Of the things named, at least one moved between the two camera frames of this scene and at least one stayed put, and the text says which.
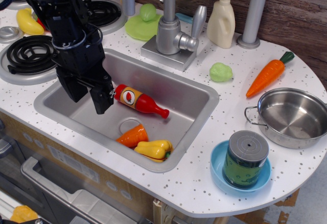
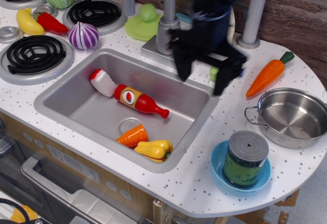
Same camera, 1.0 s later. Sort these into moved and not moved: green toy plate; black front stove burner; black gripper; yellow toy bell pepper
Moved: black gripper
Not moved: black front stove burner; green toy plate; yellow toy bell pepper
